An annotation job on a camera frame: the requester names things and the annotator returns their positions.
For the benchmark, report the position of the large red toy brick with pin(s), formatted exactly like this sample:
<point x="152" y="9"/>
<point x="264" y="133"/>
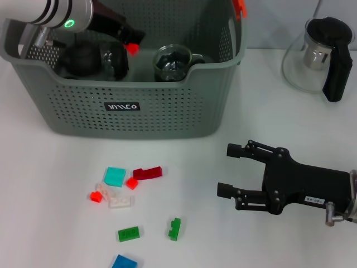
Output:
<point x="133" y="49"/>

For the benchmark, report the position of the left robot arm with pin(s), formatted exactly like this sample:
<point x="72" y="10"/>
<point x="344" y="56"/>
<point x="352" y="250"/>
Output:
<point x="42" y="11"/>

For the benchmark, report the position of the black clay teapot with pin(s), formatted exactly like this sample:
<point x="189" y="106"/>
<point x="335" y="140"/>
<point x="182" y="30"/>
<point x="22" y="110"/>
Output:
<point x="81" y="61"/>

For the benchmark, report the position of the dark red toy brick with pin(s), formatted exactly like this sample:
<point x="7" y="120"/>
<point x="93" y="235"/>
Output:
<point x="147" y="173"/>

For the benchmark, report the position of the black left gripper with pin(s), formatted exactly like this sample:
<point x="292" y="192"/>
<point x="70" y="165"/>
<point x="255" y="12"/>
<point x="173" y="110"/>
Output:
<point x="107" y="21"/>

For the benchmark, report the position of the blue square toy plate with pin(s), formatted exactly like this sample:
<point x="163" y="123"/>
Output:
<point x="124" y="262"/>

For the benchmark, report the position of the grey perforated storage basket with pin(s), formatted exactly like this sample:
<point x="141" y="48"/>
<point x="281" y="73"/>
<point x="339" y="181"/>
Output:
<point x="167" y="123"/>

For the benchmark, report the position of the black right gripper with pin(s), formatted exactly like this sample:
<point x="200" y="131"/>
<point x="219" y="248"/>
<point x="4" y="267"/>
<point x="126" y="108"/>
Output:
<point x="304" y="184"/>

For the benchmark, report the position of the small red toy brick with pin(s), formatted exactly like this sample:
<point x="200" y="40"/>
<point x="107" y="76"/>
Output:
<point x="132" y="183"/>
<point x="96" y="196"/>

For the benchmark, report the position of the teal square toy plate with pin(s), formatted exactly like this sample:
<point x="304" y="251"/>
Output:
<point x="114" y="177"/>

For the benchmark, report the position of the green rectangular toy brick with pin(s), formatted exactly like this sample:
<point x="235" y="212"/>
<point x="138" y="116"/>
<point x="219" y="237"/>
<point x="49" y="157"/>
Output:
<point x="128" y="234"/>

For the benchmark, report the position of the green stepped toy brick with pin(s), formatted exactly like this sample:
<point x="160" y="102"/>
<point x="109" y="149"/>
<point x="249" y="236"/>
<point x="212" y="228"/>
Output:
<point x="174" y="230"/>

